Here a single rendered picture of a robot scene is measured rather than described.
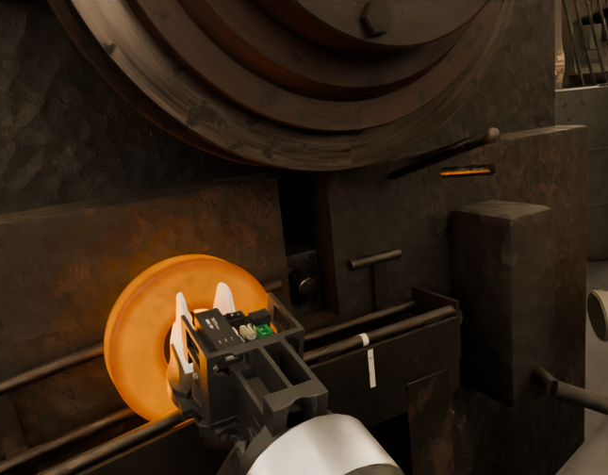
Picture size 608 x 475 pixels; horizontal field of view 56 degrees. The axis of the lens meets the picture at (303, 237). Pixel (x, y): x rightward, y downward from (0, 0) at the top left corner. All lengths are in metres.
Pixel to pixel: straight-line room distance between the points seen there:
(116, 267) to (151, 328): 0.08
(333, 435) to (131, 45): 0.30
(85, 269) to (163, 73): 0.20
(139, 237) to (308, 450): 0.30
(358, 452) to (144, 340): 0.24
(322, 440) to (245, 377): 0.08
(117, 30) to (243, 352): 0.24
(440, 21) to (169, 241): 0.31
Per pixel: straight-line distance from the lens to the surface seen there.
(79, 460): 0.50
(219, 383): 0.38
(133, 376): 0.51
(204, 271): 0.50
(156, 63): 0.45
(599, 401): 0.74
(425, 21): 0.47
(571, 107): 3.16
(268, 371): 0.37
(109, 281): 0.56
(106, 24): 0.45
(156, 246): 0.56
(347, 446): 0.33
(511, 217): 0.67
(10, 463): 0.57
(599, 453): 0.37
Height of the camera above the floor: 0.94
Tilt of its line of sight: 13 degrees down
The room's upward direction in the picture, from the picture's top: 6 degrees counter-clockwise
